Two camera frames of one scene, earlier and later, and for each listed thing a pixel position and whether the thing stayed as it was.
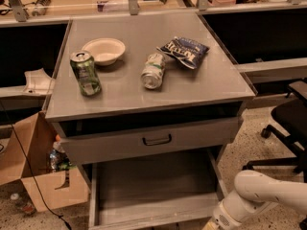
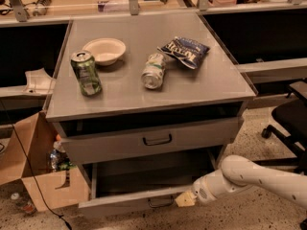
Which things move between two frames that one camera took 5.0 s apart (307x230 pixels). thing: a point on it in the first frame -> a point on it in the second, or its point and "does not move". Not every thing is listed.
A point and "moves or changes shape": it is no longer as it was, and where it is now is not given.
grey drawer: [174, 192] moves or changes shape
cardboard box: [25, 149] does not move
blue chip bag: [184, 51] does not move
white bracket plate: [37, 82] does not move
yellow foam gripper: [220, 219] -> [200, 190]
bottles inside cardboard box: [59, 158] does not move
